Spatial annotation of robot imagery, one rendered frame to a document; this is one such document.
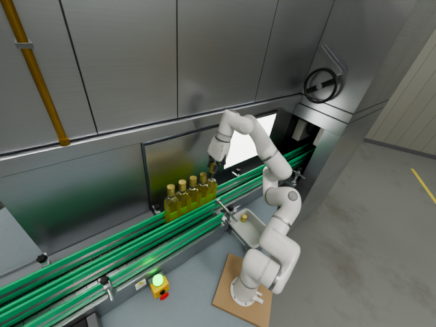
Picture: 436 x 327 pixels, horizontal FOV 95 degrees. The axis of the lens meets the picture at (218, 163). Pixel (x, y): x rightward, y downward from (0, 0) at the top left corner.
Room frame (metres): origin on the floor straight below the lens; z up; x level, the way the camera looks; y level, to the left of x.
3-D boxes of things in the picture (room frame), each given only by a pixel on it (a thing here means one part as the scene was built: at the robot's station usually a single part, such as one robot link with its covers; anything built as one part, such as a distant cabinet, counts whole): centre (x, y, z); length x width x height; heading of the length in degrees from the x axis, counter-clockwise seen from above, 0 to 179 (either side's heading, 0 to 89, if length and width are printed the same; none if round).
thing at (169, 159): (0.99, -0.01, 1.15); 0.90 x 0.03 x 0.34; 133
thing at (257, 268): (0.39, -0.21, 1.01); 0.13 x 0.10 x 0.16; 59
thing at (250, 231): (0.71, -0.24, 0.80); 0.22 x 0.17 x 0.09; 43
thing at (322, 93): (1.37, -0.58, 1.49); 0.21 x 0.05 x 0.21; 43
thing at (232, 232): (0.73, -0.22, 0.79); 0.27 x 0.17 x 0.08; 43
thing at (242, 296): (0.39, -0.22, 0.85); 0.16 x 0.13 x 0.15; 70
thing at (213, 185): (0.78, 0.02, 0.99); 0.06 x 0.06 x 0.21; 44
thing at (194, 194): (0.70, 0.11, 0.99); 0.06 x 0.06 x 0.21; 42
